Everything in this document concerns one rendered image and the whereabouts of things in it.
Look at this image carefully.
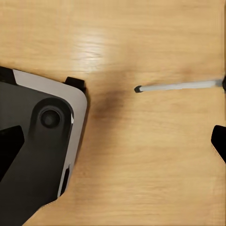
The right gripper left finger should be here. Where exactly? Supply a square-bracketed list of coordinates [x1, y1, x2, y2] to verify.
[0, 125, 24, 182]

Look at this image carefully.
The camera tripod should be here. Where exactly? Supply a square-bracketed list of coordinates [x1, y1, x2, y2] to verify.
[134, 77, 226, 93]

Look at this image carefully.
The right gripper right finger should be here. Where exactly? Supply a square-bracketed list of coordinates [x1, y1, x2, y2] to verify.
[211, 125, 226, 163]

